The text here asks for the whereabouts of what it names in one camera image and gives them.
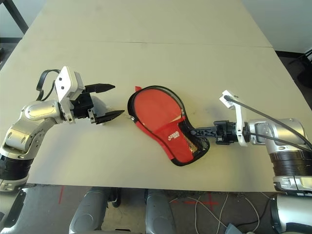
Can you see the grey right robot leg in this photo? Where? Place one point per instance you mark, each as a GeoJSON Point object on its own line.
{"type": "Point", "coordinates": [158, 212]}

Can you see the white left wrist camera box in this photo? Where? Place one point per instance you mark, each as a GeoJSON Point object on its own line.
{"type": "Point", "coordinates": [64, 83]}

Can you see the grey power adapter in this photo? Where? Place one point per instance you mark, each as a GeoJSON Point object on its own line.
{"type": "Point", "coordinates": [231, 230]}

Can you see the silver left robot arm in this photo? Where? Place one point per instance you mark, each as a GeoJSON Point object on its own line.
{"type": "Point", "coordinates": [36, 112]}

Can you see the red black paddle case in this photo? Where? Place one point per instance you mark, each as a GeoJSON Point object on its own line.
{"type": "Point", "coordinates": [175, 146]}

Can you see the dark framed side table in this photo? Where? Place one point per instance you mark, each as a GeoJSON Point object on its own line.
{"type": "Point", "coordinates": [18, 17]}

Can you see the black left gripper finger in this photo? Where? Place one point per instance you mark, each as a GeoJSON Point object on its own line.
{"type": "Point", "coordinates": [108, 117]}
{"type": "Point", "coordinates": [100, 88]}

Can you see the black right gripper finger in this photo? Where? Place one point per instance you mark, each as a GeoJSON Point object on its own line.
{"type": "Point", "coordinates": [203, 134]}
{"type": "Point", "coordinates": [203, 129]}

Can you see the dark speckled floor mat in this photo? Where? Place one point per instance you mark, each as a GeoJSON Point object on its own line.
{"type": "Point", "coordinates": [181, 192]}

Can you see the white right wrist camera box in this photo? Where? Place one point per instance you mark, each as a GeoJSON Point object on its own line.
{"type": "Point", "coordinates": [240, 117]}

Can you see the black table leg base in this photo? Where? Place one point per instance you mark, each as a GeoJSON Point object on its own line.
{"type": "Point", "coordinates": [114, 197]}

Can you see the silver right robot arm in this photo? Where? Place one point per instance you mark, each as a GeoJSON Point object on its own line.
{"type": "Point", "coordinates": [280, 131]}

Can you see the black bag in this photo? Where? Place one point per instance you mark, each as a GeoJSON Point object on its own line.
{"type": "Point", "coordinates": [306, 75]}

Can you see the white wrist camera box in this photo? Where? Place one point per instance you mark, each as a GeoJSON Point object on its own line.
{"type": "Point", "coordinates": [240, 117]}
{"type": "Point", "coordinates": [64, 83]}

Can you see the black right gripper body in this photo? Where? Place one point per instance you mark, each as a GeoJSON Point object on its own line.
{"type": "Point", "coordinates": [225, 132]}

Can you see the grey left robot leg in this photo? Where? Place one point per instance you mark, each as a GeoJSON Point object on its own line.
{"type": "Point", "coordinates": [89, 212]}

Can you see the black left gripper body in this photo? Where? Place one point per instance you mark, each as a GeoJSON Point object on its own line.
{"type": "Point", "coordinates": [83, 107]}

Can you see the grey robot leg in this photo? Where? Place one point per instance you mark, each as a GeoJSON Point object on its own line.
{"type": "Point", "coordinates": [158, 212]}
{"type": "Point", "coordinates": [89, 212]}

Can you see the black tripod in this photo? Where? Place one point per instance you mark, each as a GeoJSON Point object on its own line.
{"type": "Point", "coordinates": [302, 57]}

